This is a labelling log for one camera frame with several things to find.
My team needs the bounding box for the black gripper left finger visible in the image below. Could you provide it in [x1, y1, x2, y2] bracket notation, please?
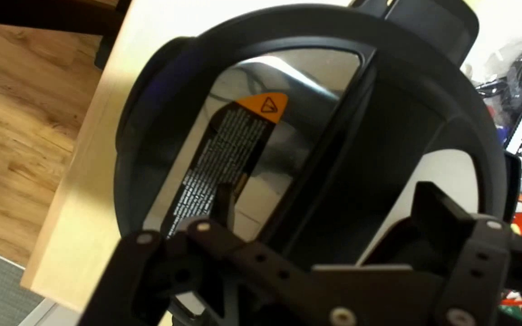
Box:
[78, 184, 312, 326]

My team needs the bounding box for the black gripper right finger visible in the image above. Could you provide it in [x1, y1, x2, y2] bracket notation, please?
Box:
[357, 180, 516, 326]

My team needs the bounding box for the black cooker lid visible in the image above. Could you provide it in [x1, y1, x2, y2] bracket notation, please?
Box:
[114, 0, 522, 287]

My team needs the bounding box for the black power cord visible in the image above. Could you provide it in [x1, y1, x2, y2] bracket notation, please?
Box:
[475, 35, 522, 133]

